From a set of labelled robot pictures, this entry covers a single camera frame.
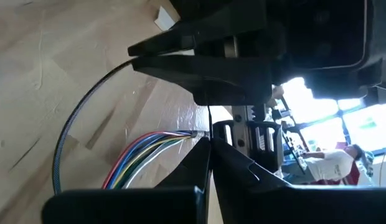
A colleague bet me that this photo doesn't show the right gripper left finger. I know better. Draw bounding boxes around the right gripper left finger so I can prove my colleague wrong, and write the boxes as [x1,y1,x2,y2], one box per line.
[42,137,212,224]

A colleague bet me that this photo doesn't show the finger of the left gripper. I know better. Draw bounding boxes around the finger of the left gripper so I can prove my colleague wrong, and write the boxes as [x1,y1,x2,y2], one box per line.
[127,0,286,59]
[131,54,274,106]

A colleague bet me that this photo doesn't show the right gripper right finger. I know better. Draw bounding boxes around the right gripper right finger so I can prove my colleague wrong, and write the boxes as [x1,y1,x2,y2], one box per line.
[211,138,386,224]

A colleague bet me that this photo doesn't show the thin black zip tie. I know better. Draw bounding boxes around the thin black zip tie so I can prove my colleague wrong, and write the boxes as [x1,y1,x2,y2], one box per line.
[206,104,213,140]

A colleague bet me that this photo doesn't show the white cable duct lid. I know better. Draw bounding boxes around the white cable duct lid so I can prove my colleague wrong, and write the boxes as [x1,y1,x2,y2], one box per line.
[154,5,177,32]

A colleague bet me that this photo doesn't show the multicoloured wire bundle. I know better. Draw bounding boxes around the multicoloured wire bundle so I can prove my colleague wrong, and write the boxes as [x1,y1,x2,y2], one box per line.
[101,129,209,190]

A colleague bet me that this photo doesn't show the black braided labelled cable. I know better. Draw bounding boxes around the black braided labelled cable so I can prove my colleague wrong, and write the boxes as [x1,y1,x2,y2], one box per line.
[52,58,134,195]

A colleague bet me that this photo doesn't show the large window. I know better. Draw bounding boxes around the large window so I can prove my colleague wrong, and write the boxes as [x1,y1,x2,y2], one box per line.
[281,77,386,156]

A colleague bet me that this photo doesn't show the person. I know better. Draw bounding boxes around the person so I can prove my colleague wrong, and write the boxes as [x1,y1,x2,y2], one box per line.
[300,143,367,185]

